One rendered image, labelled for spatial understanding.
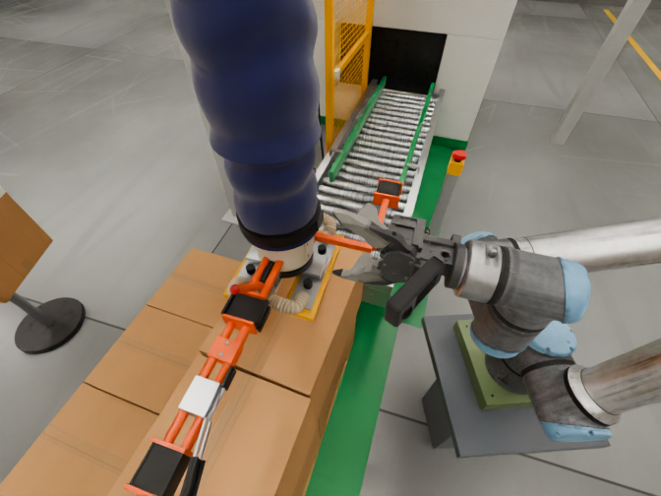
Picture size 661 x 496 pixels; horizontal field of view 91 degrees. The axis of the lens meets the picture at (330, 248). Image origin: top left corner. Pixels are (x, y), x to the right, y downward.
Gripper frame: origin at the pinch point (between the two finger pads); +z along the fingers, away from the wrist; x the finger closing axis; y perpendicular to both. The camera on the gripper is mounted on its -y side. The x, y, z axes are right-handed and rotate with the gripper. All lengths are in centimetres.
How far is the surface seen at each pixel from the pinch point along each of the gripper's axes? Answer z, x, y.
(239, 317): 22.5, -31.5, -2.1
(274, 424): 12, -63, -16
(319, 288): 9.3, -43.8, 18.9
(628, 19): -151, -43, 339
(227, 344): 22.0, -31.7, -9.2
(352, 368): -2, -157, 40
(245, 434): 18, -63, -21
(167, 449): 22.4, -30.8, -31.1
